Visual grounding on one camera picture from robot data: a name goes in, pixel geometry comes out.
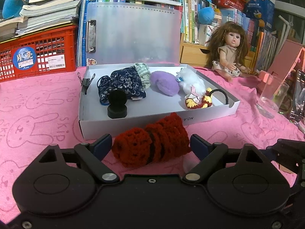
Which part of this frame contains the red plastic crate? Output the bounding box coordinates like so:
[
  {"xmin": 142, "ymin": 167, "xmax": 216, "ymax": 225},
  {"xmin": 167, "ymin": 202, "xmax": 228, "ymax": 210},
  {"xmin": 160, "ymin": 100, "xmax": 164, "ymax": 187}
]
[{"xmin": 1, "ymin": 24, "xmax": 78, "ymax": 82}]

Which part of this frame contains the white shallow cardboard box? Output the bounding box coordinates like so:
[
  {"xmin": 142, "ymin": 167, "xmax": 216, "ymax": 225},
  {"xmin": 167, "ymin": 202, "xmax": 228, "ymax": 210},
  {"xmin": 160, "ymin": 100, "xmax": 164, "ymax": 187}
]
[{"xmin": 79, "ymin": 64, "xmax": 240, "ymax": 140}]

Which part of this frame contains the blue white doraemon plush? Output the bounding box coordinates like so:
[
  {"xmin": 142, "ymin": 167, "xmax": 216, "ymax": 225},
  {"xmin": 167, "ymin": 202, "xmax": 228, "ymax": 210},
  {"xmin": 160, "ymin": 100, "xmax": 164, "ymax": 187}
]
[{"xmin": 2, "ymin": 0, "xmax": 23, "ymax": 20}]

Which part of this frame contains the stack of books on crate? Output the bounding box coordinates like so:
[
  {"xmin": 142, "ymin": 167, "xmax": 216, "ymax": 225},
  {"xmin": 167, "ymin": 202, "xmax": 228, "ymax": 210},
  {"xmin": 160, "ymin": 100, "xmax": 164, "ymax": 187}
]
[{"xmin": 1, "ymin": 0, "xmax": 82, "ymax": 41}]

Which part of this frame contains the smartphone with lit screen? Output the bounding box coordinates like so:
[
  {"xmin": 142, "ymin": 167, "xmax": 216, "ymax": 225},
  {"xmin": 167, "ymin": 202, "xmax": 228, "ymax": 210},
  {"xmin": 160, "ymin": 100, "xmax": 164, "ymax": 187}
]
[{"xmin": 288, "ymin": 70, "xmax": 305, "ymax": 123}]

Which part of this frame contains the purple fluffy scrunchie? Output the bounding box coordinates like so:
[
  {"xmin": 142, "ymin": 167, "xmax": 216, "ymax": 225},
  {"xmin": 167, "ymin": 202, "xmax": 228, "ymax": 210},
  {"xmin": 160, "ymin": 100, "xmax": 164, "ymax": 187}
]
[{"xmin": 150, "ymin": 71, "xmax": 180, "ymax": 97}]

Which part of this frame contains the green checked scrunchie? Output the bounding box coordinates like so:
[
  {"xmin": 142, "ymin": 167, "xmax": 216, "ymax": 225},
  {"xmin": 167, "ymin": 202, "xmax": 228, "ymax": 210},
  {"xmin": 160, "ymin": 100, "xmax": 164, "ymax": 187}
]
[{"xmin": 134, "ymin": 63, "xmax": 151, "ymax": 90}]

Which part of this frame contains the red knitted scrunchie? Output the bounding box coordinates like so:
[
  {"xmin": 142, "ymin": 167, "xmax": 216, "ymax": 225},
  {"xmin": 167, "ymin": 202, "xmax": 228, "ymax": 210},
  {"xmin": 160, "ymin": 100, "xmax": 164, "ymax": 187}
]
[{"xmin": 112, "ymin": 113, "xmax": 191, "ymax": 168}]

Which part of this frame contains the blue plush ball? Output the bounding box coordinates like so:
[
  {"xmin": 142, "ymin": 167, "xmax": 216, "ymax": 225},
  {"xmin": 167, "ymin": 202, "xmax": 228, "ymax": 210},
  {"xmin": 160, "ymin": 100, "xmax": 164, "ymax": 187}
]
[{"xmin": 198, "ymin": 7, "xmax": 214, "ymax": 24}]

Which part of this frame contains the wooden drawer shelf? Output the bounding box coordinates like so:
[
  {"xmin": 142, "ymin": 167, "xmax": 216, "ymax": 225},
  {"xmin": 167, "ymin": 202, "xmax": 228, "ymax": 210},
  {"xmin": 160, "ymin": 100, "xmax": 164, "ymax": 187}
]
[{"xmin": 179, "ymin": 33, "xmax": 257, "ymax": 72}]

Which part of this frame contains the navy floral scrunchie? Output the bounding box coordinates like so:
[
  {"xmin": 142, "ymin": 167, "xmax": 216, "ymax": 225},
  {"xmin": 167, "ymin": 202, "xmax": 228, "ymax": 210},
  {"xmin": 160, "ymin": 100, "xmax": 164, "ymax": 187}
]
[{"xmin": 97, "ymin": 66, "xmax": 146, "ymax": 106}]

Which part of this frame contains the white charging cable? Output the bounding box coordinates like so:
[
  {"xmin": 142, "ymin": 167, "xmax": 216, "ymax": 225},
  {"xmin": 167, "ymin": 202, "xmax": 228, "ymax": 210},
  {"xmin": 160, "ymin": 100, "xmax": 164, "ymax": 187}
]
[{"xmin": 295, "ymin": 119, "xmax": 305, "ymax": 135}]

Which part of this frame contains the pink phone stand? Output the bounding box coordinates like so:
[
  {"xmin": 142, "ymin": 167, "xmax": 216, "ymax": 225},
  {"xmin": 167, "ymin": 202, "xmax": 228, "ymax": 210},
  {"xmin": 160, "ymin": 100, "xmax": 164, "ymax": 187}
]
[{"xmin": 256, "ymin": 40, "xmax": 304, "ymax": 93}]

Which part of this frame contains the clear glass mug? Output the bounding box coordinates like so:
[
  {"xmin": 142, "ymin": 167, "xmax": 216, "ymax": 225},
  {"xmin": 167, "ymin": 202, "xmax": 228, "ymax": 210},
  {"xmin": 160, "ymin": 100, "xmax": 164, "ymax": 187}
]
[{"xmin": 256, "ymin": 76, "xmax": 293, "ymax": 119}]

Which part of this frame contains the black binder clip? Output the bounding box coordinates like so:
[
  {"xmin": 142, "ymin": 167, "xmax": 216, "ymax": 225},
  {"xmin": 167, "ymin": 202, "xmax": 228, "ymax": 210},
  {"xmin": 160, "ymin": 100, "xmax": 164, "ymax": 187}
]
[{"xmin": 78, "ymin": 72, "xmax": 96, "ymax": 95}]

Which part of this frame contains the row of upright books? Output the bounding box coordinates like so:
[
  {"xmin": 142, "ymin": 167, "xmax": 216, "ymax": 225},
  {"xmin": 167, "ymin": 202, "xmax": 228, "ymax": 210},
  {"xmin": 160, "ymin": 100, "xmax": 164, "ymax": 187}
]
[{"xmin": 76, "ymin": 0, "xmax": 279, "ymax": 73}]

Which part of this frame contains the brown haired baby doll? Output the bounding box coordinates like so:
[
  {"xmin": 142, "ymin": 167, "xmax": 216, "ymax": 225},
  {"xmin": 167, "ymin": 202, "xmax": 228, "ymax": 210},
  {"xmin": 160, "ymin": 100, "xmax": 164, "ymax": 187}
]
[{"xmin": 208, "ymin": 21, "xmax": 250, "ymax": 82}]

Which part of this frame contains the white fluffy scrunchie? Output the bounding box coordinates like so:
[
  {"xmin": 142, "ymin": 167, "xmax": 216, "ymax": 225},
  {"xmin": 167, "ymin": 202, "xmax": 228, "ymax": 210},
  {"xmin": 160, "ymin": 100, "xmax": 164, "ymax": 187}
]
[{"xmin": 176, "ymin": 68, "xmax": 206, "ymax": 96}]

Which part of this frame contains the black round puck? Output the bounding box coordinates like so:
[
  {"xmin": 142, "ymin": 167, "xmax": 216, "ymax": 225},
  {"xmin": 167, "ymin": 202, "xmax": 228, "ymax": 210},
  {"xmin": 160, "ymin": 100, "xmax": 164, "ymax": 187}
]
[
  {"xmin": 108, "ymin": 88, "xmax": 127, "ymax": 106},
  {"xmin": 107, "ymin": 104, "xmax": 127, "ymax": 119}
]

